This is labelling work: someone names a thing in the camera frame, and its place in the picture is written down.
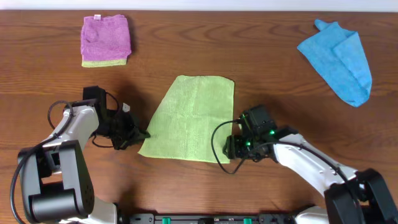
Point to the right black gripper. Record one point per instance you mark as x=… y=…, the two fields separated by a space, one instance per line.
x=233 y=143

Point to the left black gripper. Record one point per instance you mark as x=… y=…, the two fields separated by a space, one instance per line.
x=129 y=134

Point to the light green cloth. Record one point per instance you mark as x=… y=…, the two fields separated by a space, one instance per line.
x=192 y=121

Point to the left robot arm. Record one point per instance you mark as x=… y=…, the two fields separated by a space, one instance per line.
x=55 y=182

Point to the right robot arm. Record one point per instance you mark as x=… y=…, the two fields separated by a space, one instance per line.
x=351 y=196

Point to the folded green cloth under purple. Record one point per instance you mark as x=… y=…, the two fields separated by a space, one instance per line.
x=103 y=63

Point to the blue cloth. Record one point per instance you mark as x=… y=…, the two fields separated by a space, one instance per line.
x=337 y=55

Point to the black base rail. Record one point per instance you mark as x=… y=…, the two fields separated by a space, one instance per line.
x=149 y=218

